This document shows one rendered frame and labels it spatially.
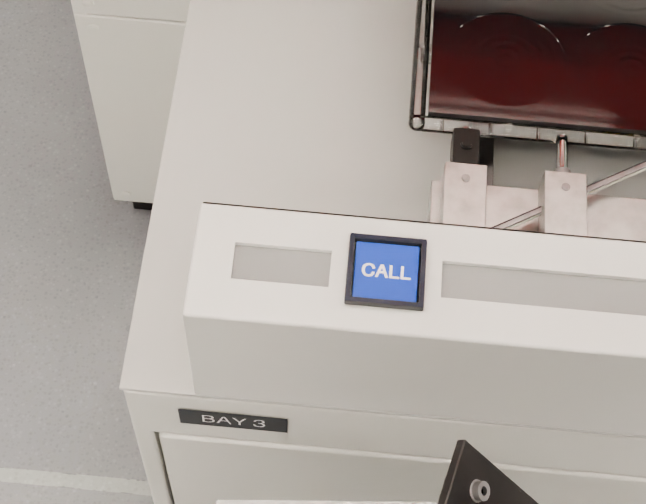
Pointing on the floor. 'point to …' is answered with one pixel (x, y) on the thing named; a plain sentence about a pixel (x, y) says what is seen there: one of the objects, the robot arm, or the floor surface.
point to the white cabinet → (367, 455)
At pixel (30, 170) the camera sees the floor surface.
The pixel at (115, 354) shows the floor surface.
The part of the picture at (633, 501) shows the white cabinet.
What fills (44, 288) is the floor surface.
